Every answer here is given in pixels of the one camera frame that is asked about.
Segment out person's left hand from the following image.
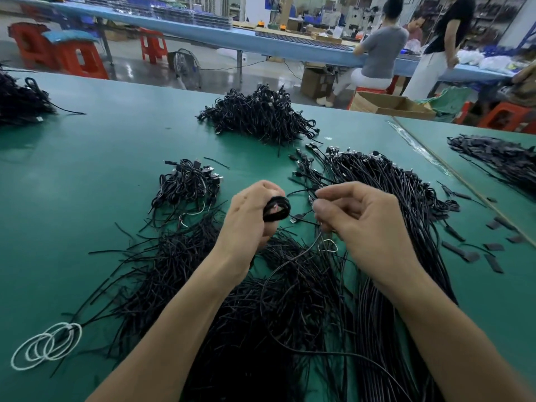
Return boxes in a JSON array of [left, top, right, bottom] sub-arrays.
[[213, 180, 291, 275]]

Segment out person's right hand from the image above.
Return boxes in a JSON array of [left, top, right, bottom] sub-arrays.
[[312, 181, 425, 300]]

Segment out single black cable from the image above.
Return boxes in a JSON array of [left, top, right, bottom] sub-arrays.
[[262, 195, 340, 255]]

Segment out bundle of long black cables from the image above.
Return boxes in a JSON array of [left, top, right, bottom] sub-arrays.
[[289, 145, 460, 402]]

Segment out small cluster of knotted cables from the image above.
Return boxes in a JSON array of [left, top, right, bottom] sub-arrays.
[[149, 158, 224, 231]]

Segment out pile of black cables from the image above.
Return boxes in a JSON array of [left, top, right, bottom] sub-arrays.
[[67, 163, 361, 402]]

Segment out heap of black cables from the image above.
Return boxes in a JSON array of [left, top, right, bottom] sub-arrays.
[[197, 83, 321, 147], [0, 66, 85, 126]]

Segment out spread of straight black cables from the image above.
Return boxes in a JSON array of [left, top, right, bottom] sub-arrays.
[[447, 133, 536, 200]]

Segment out person's left forearm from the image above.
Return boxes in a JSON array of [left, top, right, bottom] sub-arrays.
[[86, 255, 244, 402]]

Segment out person's right forearm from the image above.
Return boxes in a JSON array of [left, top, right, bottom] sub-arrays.
[[389, 272, 536, 402]]

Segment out scattered dark tie pieces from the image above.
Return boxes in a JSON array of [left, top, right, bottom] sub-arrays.
[[437, 181, 527, 275]]

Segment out open cardboard box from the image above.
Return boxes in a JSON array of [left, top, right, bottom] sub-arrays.
[[349, 92, 437, 121]]

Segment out green bag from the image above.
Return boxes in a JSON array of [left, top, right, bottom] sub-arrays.
[[427, 85, 474, 121]]

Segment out small cardboard box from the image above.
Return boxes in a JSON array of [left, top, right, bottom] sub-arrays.
[[300, 66, 337, 101]]

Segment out grey floor fan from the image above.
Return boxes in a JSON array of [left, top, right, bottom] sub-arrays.
[[169, 48, 203, 91]]

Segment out red plastic stool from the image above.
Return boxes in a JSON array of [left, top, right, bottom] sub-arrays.
[[477, 102, 536, 135], [8, 21, 55, 70], [140, 29, 169, 65]]

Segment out long blue workbench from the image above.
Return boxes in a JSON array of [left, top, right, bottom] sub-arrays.
[[4, 0, 512, 84]]

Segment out pile of white bags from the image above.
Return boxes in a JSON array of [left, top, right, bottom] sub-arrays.
[[456, 48, 516, 74]]

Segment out white pillar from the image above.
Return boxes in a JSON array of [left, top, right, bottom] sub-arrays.
[[245, 0, 271, 24]]

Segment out red stool with blue seat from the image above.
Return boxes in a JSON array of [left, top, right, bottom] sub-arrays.
[[44, 29, 110, 80]]

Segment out metal storage shelf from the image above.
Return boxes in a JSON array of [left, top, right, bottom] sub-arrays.
[[469, 0, 529, 45]]

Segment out bunch of white wire rings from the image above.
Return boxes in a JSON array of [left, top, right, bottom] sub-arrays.
[[10, 321, 83, 372]]

